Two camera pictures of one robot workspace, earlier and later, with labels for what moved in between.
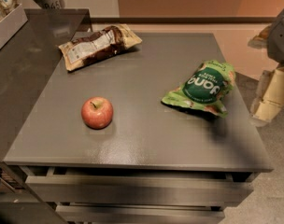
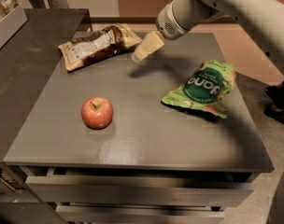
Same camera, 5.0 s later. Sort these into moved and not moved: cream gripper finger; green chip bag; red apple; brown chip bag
Moved: cream gripper finger
Not moved: red apple; brown chip bag; green chip bag
